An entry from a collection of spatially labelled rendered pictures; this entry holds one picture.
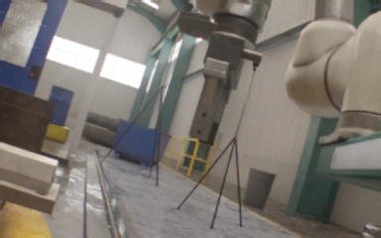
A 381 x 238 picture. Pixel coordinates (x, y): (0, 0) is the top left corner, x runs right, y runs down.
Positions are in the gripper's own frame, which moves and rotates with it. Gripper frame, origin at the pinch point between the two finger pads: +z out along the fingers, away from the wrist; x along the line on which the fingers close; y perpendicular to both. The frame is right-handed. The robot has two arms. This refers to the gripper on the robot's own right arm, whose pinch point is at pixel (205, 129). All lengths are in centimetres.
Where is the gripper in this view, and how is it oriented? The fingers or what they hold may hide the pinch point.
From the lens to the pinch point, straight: 58.4
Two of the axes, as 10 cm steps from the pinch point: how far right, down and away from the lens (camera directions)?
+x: 1.0, 1.3, 9.9
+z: -2.9, 9.5, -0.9
